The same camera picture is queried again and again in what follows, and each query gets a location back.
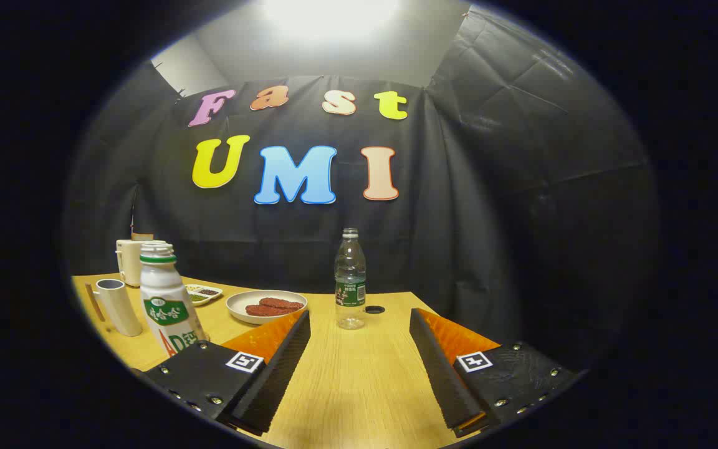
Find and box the wooden table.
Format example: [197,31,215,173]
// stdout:
[71,273,503,449]

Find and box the white divided bean dish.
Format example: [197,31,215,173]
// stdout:
[184,284,224,307]

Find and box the black backdrop cloth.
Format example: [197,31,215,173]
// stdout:
[63,6,659,356]

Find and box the ceiling light panel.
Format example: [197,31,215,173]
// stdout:
[259,0,403,39]

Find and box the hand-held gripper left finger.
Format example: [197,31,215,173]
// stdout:
[141,310,311,437]

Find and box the white round plate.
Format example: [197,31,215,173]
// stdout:
[226,290,308,326]

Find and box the white cup with wooden handle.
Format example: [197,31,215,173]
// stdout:
[85,278,143,338]

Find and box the cream toaster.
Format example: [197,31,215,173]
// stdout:
[116,239,166,288]

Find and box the white juice bottle green label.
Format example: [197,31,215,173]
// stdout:
[140,242,210,357]

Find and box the clear plastic water bottle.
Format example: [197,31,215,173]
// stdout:
[334,228,367,330]

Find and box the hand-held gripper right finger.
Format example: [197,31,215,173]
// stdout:
[409,307,583,438]

